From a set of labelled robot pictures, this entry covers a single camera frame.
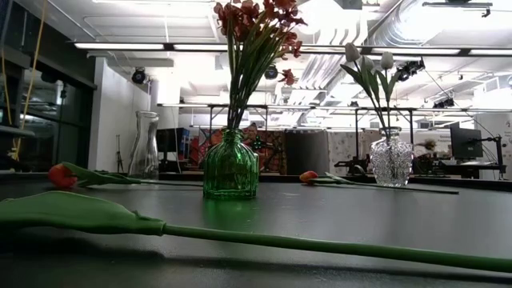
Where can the black background robot arm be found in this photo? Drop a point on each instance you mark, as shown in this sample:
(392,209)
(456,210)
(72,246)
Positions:
(352,164)

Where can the black metal rack frame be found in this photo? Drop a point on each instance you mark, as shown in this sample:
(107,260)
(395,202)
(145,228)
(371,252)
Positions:
(357,136)

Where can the thin background tripod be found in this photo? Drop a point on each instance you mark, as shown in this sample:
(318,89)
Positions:
(119,160)

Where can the clear faceted glass vase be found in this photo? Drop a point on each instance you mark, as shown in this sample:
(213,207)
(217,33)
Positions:
(390,164)

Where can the white artificial tulip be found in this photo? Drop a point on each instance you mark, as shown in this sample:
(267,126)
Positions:
(366,63)
(386,60)
(351,52)

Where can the dark grey partition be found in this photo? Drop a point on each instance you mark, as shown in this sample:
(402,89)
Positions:
(306,152)

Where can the green ribbed glass vase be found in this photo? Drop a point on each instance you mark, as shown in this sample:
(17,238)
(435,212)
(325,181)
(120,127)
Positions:
(230,168)

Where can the dark background desk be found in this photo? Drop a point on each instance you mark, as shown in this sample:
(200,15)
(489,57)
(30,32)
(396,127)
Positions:
(472,166)

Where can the white patterned partition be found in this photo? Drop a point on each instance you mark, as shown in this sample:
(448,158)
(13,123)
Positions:
(340,148)

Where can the black aluminium table frame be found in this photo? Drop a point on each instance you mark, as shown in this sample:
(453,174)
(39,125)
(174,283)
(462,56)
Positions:
(480,184)

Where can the black spotlight cluster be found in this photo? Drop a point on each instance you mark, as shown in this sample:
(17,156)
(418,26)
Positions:
(410,69)

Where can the black track spotlights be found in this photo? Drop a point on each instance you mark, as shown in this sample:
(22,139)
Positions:
(444,104)

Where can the black computer monitor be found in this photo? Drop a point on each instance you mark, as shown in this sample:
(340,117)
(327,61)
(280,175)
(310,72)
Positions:
(466,144)

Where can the colourful patterned tapestry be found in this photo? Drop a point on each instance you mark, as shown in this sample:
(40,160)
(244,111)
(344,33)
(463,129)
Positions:
(276,156)

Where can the black monitor blue edge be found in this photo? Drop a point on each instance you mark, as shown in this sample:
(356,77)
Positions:
(168,140)

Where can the clear glass carafe vase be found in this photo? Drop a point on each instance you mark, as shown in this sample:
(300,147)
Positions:
(144,148)

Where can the black ceiling camera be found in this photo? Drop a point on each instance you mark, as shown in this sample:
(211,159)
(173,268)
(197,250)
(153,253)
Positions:
(271,72)
(138,76)

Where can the person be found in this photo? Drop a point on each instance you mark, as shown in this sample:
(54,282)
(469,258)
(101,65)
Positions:
(252,131)

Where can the orange artificial tulip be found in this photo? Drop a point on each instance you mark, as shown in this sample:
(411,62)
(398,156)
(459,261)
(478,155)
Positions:
(308,176)
(62,176)
(80,212)

